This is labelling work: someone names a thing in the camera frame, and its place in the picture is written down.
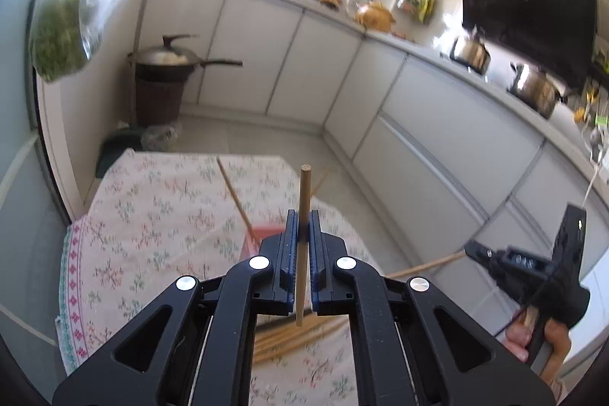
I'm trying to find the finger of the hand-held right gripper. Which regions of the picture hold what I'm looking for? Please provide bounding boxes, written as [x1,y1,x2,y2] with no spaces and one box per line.
[464,242,505,276]

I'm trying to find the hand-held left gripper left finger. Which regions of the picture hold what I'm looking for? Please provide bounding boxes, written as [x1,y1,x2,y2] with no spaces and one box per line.
[52,210,300,406]

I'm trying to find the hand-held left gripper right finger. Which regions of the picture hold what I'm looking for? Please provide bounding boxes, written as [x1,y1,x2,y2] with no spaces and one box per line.
[309,210,555,406]

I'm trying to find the pink perforated utensil holder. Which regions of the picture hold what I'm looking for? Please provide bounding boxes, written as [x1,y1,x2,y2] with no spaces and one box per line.
[240,223,286,264]

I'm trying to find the wooden chopstick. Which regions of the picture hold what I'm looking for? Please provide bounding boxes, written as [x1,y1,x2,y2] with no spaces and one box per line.
[386,250,467,279]
[295,166,313,328]

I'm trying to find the bunch of wooden chopsticks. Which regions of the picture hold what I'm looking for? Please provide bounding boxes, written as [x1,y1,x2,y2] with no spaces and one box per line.
[216,156,350,361]

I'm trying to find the person's right hand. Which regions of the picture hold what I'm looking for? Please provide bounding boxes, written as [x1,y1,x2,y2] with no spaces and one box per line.
[504,306,572,384]

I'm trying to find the floral tablecloth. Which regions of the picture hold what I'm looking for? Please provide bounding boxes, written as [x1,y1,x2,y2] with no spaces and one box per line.
[57,149,429,406]

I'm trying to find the white kitchen base cabinets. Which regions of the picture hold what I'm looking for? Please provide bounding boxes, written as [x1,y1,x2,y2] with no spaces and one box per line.
[138,0,609,340]

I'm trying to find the crumpled plastic bag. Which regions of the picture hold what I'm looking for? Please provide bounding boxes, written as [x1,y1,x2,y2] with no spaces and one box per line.
[141,123,182,151]

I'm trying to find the wide steel pot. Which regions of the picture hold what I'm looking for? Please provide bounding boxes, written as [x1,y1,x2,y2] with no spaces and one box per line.
[507,62,569,119]

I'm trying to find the green dustpan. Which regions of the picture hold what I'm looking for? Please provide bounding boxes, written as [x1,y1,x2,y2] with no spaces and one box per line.
[96,127,143,178]

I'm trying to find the brown bin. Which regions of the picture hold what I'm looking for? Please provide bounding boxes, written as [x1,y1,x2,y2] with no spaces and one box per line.
[134,75,184,127]

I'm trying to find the steel kettle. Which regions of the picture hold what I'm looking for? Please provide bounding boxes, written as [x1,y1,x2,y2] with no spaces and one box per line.
[450,25,492,76]

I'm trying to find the black wok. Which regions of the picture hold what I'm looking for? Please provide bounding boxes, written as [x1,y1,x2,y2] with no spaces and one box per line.
[128,53,243,83]

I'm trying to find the metal wok lid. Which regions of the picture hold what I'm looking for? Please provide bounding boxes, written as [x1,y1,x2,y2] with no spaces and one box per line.
[137,34,201,67]

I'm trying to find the orange clay pot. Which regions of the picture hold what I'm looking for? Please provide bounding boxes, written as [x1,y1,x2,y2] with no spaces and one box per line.
[354,2,397,33]

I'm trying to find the black range hood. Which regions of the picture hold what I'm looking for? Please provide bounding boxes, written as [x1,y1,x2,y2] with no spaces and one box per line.
[457,0,599,90]

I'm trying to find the hanging snack packets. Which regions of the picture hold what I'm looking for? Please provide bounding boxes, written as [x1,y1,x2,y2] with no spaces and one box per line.
[397,0,437,25]

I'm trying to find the frosted glass door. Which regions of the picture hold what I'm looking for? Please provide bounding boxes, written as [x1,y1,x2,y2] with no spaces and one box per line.
[0,0,91,392]

